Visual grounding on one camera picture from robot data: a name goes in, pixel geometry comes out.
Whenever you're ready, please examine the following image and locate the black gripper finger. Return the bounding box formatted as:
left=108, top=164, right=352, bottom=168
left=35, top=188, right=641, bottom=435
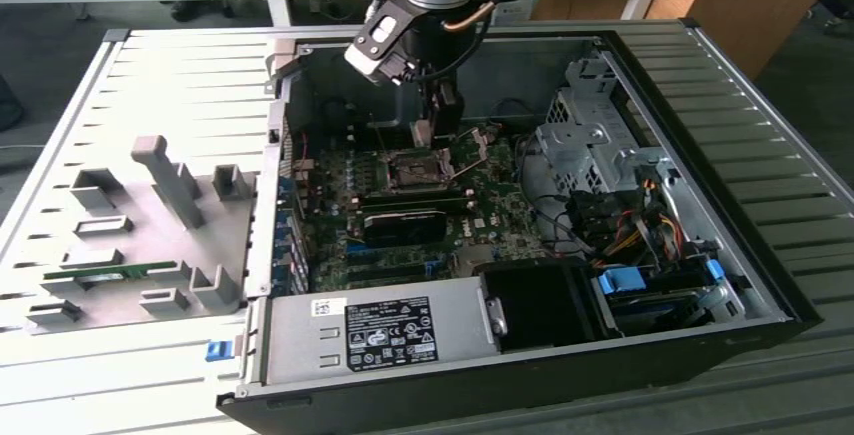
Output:
left=426, top=77, right=466, bottom=149

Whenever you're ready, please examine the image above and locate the silver CPU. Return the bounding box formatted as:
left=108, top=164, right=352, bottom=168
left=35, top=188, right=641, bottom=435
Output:
left=410, top=119, right=435, bottom=149

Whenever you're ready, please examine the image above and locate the CPU socket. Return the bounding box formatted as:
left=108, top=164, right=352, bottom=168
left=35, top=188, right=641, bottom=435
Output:
left=375, top=148, right=461, bottom=195

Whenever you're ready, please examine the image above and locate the metal socket cover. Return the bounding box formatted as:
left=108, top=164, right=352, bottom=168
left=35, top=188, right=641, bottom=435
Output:
left=453, top=126, right=497, bottom=182

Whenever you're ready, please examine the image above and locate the metal locking lever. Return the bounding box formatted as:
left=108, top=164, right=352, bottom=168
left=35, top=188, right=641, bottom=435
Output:
left=366, top=112, right=390, bottom=157

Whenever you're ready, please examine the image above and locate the black RAM slot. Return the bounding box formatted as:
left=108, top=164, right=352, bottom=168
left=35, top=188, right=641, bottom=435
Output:
left=363, top=199, right=470, bottom=213
left=360, top=192, right=467, bottom=205

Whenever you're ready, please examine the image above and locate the green motherboard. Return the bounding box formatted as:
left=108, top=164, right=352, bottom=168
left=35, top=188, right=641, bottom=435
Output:
left=278, top=123, right=590, bottom=297

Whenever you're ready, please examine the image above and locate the metal drive cage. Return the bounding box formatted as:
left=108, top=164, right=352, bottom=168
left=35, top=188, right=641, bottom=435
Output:
left=533, top=52, right=673, bottom=196

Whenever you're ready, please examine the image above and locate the black graphics card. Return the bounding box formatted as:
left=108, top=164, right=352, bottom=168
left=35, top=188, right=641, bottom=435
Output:
left=359, top=207, right=450, bottom=250

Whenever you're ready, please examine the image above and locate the grey chipset heatsink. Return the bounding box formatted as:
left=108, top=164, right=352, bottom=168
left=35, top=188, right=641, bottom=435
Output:
left=453, top=246, right=499, bottom=277

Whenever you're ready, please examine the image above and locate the black expansion slot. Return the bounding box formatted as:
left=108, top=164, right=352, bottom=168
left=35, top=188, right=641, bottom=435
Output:
left=344, top=262, right=434, bottom=277

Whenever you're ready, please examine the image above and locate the blue disk carrier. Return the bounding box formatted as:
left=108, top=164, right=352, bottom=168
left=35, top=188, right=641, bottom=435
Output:
left=597, top=264, right=650, bottom=300

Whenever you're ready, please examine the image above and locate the grey parts rack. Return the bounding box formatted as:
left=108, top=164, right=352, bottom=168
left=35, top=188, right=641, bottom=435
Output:
left=23, top=134, right=263, bottom=337

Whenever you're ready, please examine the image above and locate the wooden cabinet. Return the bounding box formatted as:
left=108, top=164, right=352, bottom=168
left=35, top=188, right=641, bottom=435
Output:
left=645, top=0, right=850, bottom=80

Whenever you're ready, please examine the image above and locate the black disk drive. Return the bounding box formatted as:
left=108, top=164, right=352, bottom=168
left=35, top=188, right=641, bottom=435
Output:
left=603, top=288, right=713, bottom=339

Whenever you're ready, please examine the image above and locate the grey power supply unit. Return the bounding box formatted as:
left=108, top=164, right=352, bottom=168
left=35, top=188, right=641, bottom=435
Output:
left=262, top=276, right=503, bottom=387

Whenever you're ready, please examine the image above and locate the black PC case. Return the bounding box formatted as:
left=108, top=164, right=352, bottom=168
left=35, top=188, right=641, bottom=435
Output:
left=214, top=29, right=822, bottom=435

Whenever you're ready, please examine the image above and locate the blue case clip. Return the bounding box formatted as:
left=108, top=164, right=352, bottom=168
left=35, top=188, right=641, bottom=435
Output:
left=204, top=337, right=239, bottom=362

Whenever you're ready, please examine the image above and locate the green RAM stick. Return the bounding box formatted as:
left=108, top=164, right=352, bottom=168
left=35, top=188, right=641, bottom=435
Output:
left=43, top=260, right=170, bottom=286

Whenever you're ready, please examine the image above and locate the black office chair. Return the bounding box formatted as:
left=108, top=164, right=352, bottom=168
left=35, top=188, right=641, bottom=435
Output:
left=809, top=0, right=854, bottom=39

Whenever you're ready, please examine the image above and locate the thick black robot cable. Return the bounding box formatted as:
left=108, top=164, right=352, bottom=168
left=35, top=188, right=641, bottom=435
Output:
left=416, top=0, right=499, bottom=84

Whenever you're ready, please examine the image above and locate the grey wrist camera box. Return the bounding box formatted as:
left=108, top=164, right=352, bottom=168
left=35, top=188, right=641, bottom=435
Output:
left=343, top=0, right=419, bottom=88

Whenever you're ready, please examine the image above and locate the yellow wire bundle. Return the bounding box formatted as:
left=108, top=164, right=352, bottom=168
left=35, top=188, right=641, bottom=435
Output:
left=597, top=212, right=682, bottom=264

